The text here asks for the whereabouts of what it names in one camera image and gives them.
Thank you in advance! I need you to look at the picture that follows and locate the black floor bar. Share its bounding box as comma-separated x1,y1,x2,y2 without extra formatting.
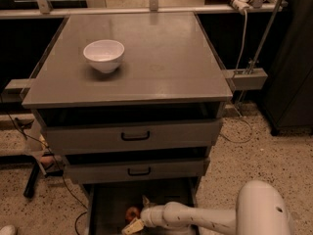
23,164,39,199

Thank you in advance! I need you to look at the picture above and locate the grey back rail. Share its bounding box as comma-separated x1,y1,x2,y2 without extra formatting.
0,0,290,20

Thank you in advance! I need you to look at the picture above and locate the white power cable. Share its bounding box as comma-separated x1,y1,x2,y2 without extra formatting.
218,8,254,145

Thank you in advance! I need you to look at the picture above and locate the red apple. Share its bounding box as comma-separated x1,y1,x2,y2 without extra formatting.
125,207,141,223

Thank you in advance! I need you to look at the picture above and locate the grey left side bracket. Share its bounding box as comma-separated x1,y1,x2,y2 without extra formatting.
1,78,35,103

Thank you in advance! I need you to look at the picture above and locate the top grey drawer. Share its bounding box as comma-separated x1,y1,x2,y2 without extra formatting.
42,119,222,155

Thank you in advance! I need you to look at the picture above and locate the white shoe tip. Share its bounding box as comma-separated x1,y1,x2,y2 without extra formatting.
0,225,17,235

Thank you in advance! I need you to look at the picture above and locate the grey bracket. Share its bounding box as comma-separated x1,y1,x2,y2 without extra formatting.
222,69,268,91
1,78,35,103

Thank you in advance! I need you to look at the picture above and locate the middle grey drawer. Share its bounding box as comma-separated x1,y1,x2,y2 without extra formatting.
66,158,209,184

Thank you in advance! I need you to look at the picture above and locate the white ceramic bowl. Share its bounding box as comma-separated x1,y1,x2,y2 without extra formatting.
83,39,125,73

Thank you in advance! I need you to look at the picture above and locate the grey right side bracket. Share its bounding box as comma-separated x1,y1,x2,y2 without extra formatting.
222,69,268,91

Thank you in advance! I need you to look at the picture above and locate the metal diagonal rod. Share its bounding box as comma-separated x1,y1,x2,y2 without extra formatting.
245,0,283,74

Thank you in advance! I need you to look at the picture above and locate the bottom open grey drawer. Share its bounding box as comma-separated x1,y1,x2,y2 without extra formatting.
84,178,196,235

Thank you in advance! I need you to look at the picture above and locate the black floor cable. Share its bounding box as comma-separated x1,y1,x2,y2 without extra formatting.
0,96,89,235

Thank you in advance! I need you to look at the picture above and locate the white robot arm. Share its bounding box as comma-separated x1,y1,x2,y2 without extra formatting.
122,180,294,235

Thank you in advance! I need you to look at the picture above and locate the grey drawer cabinet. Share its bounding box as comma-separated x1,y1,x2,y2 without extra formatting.
21,12,234,235

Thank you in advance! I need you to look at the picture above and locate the dark cabinet at right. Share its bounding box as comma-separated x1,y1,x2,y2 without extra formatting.
260,0,313,136

